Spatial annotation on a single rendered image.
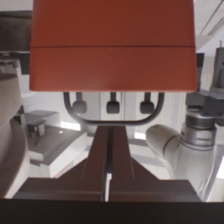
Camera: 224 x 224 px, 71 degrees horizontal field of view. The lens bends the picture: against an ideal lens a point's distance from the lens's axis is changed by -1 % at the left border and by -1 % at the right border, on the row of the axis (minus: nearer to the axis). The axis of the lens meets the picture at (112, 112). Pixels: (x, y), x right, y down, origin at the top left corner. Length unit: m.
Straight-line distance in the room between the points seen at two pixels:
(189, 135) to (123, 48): 0.34
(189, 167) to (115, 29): 0.41
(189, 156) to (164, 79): 0.34
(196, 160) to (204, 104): 0.16
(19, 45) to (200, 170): 1.24
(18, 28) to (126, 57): 1.20
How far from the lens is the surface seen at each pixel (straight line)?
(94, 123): 0.32
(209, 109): 0.43
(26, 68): 1.43
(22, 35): 1.33
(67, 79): 0.18
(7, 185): 1.30
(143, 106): 0.26
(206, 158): 0.50
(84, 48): 0.18
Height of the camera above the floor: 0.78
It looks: 16 degrees up
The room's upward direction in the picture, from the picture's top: 180 degrees clockwise
